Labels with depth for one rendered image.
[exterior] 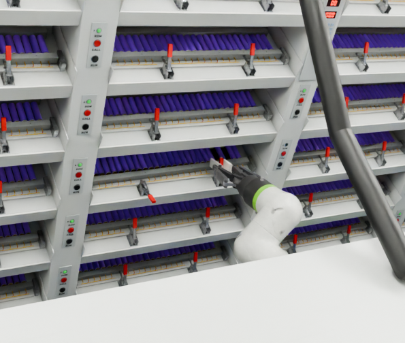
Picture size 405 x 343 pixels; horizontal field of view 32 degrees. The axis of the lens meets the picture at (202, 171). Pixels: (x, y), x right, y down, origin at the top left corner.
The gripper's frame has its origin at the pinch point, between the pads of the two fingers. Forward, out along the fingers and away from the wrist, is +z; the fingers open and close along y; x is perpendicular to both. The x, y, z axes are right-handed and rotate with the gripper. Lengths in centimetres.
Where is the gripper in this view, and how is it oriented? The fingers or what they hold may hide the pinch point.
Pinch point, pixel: (220, 165)
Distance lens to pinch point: 222.9
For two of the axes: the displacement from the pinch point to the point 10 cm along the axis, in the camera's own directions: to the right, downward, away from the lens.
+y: 8.7, -1.0, 4.8
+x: 1.1, -9.2, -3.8
